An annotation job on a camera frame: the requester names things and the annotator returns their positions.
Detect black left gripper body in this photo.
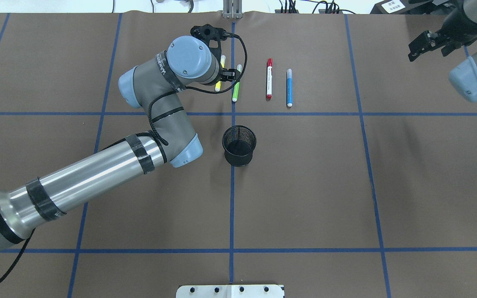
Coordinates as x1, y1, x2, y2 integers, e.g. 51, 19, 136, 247
190, 25, 241, 86

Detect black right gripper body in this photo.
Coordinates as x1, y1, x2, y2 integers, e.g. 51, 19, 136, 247
408, 14, 477, 62

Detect yellow highlighter pen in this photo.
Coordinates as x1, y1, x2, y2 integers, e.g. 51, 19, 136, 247
214, 55, 226, 92

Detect green highlighter pen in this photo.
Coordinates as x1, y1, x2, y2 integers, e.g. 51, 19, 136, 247
231, 64, 243, 103

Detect red capped white marker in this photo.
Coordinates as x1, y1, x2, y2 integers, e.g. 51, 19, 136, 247
266, 58, 273, 100

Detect blue highlighter pen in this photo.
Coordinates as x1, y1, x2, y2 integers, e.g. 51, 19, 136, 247
286, 69, 293, 108

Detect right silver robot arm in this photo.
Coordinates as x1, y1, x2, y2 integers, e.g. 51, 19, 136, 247
408, 0, 477, 103

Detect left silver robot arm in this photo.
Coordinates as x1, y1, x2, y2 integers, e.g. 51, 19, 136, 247
0, 24, 244, 251

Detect far orange black usb hub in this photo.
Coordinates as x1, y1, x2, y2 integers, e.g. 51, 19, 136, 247
275, 0, 299, 14

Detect orange black usb hub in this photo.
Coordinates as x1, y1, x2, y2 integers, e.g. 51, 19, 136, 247
319, 0, 343, 14
275, 0, 299, 14

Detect dark box with label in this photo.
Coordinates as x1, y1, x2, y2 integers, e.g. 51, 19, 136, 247
369, 0, 409, 14

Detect black mesh pen holder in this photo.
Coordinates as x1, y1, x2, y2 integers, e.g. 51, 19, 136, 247
222, 125, 257, 167

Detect near orange black usb hub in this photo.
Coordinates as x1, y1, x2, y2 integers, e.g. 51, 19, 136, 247
319, 0, 343, 14

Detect blue tape grid lines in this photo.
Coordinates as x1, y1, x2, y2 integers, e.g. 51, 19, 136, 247
0, 12, 477, 298

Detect aluminium frame post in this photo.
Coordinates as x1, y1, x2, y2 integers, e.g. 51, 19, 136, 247
222, 0, 243, 19

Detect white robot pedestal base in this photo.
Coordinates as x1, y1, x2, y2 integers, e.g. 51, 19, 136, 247
176, 284, 285, 298

